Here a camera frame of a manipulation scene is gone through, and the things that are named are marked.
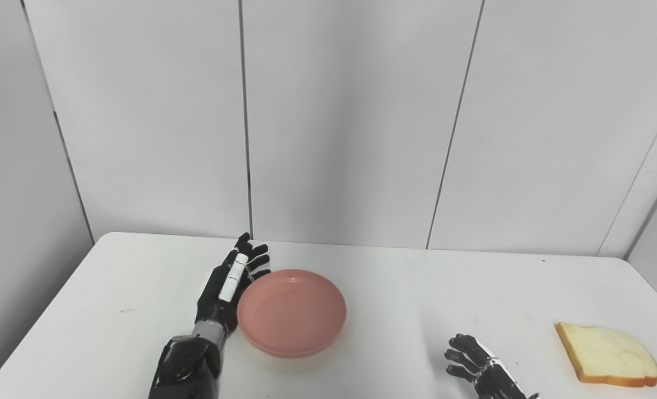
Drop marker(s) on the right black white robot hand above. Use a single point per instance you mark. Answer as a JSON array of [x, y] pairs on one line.
[[489, 371]]

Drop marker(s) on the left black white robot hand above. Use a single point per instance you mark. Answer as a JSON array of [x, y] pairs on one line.
[[217, 293]]

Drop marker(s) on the pink round plate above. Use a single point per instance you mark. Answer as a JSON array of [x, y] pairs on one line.
[[291, 311]]

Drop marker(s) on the slice of white bread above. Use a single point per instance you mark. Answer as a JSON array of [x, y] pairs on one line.
[[605, 352]]

